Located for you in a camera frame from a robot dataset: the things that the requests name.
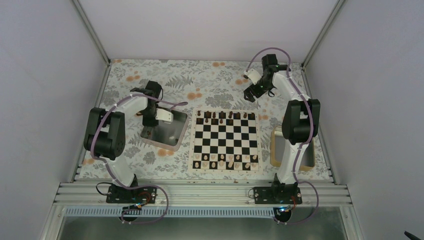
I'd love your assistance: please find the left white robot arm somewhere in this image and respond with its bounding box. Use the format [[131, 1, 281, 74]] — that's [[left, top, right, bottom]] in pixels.
[[83, 81, 163, 203]]

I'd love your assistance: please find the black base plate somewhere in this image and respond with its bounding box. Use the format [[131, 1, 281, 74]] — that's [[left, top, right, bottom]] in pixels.
[[105, 185, 158, 205], [253, 185, 303, 205]]

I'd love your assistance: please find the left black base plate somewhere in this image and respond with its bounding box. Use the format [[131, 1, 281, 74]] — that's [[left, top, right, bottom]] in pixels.
[[105, 185, 158, 205]]

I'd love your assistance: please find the gold rimmed metal tray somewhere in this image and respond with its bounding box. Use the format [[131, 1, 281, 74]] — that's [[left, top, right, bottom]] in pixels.
[[270, 126, 316, 172]]

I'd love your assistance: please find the aluminium rail frame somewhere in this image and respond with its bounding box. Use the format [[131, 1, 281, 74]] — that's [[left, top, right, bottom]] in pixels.
[[53, 181, 353, 207]]

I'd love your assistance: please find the black white chessboard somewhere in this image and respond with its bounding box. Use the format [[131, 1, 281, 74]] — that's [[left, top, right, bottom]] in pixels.
[[188, 108, 263, 175]]

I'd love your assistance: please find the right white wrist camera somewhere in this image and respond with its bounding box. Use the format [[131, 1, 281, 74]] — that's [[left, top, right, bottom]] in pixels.
[[243, 69, 262, 84]]

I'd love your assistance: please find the floral patterned table mat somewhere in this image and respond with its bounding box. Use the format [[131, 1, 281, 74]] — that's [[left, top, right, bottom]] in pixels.
[[78, 59, 332, 182]]

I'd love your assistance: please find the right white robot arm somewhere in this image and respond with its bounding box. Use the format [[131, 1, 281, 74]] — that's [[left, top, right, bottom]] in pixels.
[[243, 54, 321, 204]]

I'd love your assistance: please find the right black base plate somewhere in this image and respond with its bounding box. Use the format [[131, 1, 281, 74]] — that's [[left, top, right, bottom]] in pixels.
[[253, 185, 303, 205]]

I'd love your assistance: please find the silver metal tray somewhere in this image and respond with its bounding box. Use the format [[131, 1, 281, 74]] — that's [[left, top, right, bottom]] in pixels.
[[140, 109, 189, 152]]

